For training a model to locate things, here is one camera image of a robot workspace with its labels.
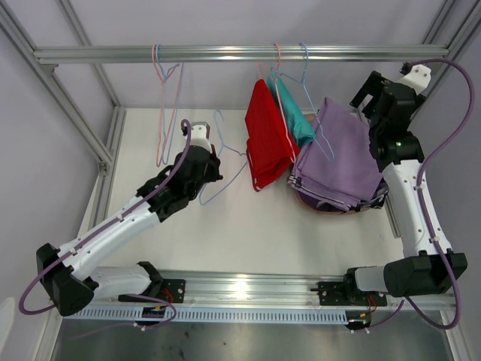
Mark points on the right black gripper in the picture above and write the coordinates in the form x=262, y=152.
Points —
x=373, y=86

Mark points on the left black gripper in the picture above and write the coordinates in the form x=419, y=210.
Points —
x=215, y=164

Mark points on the lilac trousers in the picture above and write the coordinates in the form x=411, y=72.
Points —
x=353, y=177

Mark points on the red trousers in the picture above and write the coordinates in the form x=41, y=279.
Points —
x=271, y=149

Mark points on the salmon pink wire hanger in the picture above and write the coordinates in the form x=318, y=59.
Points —
x=260, y=68

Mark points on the purple camouflage trousers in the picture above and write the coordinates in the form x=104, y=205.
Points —
x=377, y=202

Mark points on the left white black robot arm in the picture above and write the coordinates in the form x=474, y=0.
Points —
x=71, y=274

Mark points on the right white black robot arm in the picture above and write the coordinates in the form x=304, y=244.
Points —
x=429, y=263

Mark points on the teal trousers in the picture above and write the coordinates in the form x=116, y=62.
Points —
x=300, y=129

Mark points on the translucent brown plastic basin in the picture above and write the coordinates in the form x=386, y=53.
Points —
x=320, y=207

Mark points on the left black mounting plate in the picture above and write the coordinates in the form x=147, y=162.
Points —
x=171, y=290

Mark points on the black mounting plate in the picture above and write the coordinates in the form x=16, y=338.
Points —
x=171, y=290
x=336, y=293

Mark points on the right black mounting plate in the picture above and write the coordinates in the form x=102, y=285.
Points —
x=336, y=293

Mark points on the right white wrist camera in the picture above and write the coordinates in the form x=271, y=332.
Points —
x=416, y=77

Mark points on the pale blue wire hanger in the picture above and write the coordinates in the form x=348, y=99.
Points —
x=302, y=81

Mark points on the aluminium hanging rail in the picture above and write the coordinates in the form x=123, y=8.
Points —
x=267, y=53

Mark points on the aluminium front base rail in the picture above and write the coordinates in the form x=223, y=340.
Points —
x=213, y=289

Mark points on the slotted grey cable duct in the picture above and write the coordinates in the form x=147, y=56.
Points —
x=311, y=316

